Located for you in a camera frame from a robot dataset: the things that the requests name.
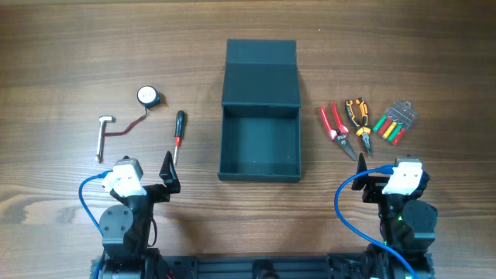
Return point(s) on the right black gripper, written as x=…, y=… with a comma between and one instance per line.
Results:
x=373, y=187

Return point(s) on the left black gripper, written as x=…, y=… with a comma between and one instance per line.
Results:
x=153, y=190

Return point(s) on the black red screwdriver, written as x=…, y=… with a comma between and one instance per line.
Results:
x=179, y=133

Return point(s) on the clear case coloured screwdrivers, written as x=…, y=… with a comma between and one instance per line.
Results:
x=396, y=120

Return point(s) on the round black tape measure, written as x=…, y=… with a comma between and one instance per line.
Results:
x=148, y=97

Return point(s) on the silver L-shaped socket wrench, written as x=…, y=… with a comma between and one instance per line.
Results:
x=103, y=119

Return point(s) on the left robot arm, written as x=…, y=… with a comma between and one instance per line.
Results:
x=126, y=227

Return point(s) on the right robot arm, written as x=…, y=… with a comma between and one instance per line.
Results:
x=407, y=224

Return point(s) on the orange black long-nose pliers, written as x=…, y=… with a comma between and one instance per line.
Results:
x=360, y=122

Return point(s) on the dark green open box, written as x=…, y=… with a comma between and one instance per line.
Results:
x=261, y=112

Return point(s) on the red handled snips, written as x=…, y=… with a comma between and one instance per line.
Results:
x=338, y=134

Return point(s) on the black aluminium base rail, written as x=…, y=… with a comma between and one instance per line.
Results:
x=333, y=266

